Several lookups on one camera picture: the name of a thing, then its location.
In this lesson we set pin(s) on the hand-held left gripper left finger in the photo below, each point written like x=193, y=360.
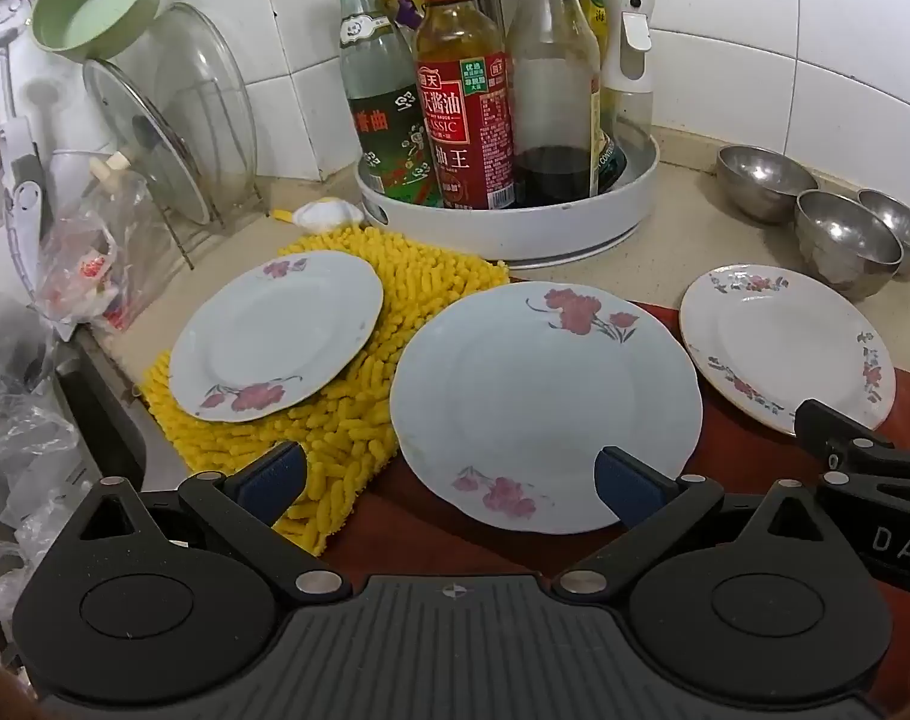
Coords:
x=275, y=474

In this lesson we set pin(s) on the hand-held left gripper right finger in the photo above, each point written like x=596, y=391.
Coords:
x=621, y=481

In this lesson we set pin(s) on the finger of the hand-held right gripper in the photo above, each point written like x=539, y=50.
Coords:
x=849, y=484
x=826, y=427

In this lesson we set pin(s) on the small white plate floral rim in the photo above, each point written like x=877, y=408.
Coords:
x=793, y=345

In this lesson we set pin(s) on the large white floral plate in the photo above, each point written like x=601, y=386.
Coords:
x=534, y=405

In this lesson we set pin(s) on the stainless steel bowl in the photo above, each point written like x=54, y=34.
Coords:
x=766, y=176
x=905, y=229
x=845, y=240

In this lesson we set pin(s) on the dark red mat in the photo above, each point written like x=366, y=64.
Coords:
x=740, y=457

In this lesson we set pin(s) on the yellow chenille cloth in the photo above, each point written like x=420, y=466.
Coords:
x=350, y=420

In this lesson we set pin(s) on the small white pink-flower plate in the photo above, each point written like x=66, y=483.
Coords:
x=275, y=337

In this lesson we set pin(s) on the crumpled clear plastic bags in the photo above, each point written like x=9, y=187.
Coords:
x=12, y=405

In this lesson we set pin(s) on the white round turntable tray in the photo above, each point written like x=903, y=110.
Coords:
x=515, y=229

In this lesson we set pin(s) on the plastic bag with red packets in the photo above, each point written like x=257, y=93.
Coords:
x=87, y=262

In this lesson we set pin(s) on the glass pot lid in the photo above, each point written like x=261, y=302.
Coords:
x=177, y=112

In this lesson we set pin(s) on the white plastic utensil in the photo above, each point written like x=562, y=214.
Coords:
x=23, y=180

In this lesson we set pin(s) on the green glass bottle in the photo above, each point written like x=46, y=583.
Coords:
x=376, y=90

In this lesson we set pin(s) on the clear bottle with dark liquid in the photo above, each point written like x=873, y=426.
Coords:
x=552, y=90

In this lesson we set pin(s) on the red label soy sauce bottle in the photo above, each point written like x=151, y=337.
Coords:
x=466, y=112

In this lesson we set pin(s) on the white spray bottle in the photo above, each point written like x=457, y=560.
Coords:
x=627, y=75

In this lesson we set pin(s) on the purple gold capped bottle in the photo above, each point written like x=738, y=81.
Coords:
x=401, y=4

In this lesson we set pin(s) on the green plastic colander bowl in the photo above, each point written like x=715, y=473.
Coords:
x=87, y=11

